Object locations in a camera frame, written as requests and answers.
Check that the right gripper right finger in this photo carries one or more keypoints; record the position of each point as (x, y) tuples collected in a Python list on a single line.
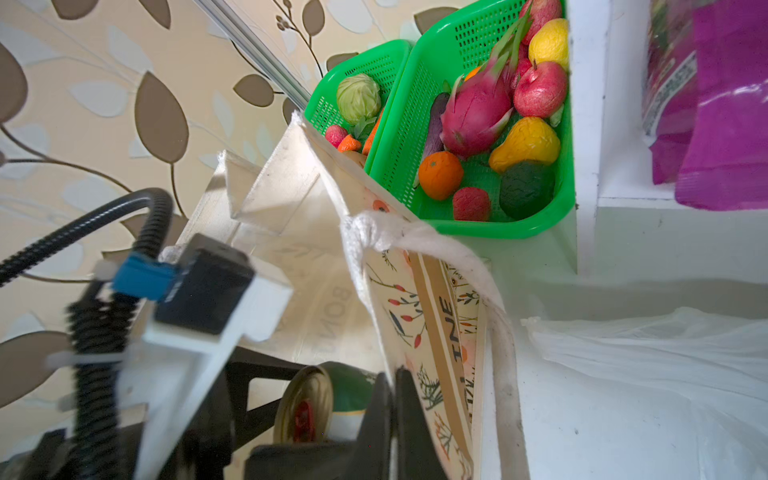
[(415, 455)]

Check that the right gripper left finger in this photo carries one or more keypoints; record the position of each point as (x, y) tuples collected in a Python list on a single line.
[(367, 457)]

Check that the green white drink can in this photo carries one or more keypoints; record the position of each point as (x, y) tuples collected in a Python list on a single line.
[(324, 403)]

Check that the cream canvas tote bag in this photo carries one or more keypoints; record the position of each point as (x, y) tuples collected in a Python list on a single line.
[(377, 288)]

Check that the purple snack bag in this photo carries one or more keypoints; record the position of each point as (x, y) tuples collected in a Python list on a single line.
[(704, 105)]

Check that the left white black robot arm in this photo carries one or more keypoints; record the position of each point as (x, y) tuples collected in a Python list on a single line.
[(102, 323)]

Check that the white plastic grocery bag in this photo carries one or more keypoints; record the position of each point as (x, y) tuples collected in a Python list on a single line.
[(718, 363)]

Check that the orange fruit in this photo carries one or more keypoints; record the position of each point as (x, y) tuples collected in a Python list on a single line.
[(440, 175)]

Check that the dark green avocado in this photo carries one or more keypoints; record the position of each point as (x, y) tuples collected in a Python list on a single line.
[(526, 188)]

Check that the white two-tier shelf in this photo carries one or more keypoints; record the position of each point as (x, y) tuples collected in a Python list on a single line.
[(623, 221)]

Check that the small purple eggplant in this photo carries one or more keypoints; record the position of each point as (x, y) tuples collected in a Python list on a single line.
[(433, 143)]

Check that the yellow pear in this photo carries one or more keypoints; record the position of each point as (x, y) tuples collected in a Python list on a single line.
[(530, 139)]

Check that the green cabbage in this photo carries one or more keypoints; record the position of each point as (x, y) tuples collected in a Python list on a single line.
[(358, 99)]

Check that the pink dragon fruit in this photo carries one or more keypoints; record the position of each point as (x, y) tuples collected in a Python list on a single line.
[(480, 108)]

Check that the red apple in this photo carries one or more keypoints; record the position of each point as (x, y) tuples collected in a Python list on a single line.
[(541, 91)]

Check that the left green plastic basket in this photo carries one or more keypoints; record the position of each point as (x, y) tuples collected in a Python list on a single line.
[(385, 65)]

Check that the yellow lemon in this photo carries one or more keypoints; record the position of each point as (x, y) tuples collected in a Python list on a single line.
[(551, 44)]

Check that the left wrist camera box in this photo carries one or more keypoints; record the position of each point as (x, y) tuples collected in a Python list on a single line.
[(187, 367)]

